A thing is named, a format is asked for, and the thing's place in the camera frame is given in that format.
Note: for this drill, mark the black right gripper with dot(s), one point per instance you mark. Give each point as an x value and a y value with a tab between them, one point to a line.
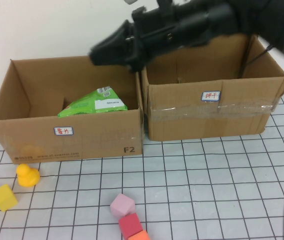
162	35

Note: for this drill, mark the green potato chips bag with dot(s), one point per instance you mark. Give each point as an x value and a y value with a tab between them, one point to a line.
89	105

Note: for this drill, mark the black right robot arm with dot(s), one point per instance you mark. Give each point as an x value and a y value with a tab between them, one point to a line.
257	15

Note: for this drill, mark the yellow foam cube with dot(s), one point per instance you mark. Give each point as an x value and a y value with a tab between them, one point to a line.
4	198

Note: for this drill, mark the yellow rubber duck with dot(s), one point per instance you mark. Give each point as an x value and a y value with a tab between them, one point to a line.
28	177

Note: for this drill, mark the cardboard box printed F2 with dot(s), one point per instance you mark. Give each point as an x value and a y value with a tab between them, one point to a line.
94	140

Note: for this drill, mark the cardboard box with clear tape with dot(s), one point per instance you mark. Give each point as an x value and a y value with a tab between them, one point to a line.
182	120

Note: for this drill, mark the pink foam cube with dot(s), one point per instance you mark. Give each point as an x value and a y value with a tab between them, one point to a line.
122	205

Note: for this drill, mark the red foam cube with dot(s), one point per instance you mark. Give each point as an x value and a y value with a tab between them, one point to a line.
130	225

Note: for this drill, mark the orange foam cube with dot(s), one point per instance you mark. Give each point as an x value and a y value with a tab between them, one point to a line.
140	236

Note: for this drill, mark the white black-grid tablecloth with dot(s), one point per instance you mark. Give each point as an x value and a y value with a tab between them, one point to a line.
207	175

